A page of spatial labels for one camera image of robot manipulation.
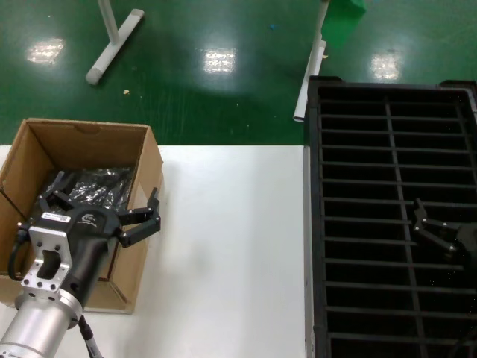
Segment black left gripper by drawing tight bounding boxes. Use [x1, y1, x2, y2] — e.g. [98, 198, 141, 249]
[29, 170, 162, 306]

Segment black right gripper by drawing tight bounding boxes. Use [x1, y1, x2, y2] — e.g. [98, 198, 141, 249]
[412, 198, 477, 264]

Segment dark translucent antistatic bag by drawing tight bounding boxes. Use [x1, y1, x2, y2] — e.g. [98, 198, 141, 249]
[44, 166, 136, 216]

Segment open brown cardboard box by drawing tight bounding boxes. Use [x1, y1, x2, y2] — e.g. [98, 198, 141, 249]
[0, 118, 165, 315]

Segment black slotted container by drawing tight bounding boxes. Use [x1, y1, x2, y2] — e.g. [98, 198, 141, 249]
[303, 75, 477, 358]

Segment white table leg grey caps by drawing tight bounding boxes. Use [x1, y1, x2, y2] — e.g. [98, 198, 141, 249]
[85, 0, 145, 86]

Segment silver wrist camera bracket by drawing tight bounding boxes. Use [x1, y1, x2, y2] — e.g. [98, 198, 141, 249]
[20, 224, 72, 296]

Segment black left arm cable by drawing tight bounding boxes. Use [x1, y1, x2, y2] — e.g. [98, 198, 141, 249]
[7, 222, 31, 281]
[78, 315, 106, 358]

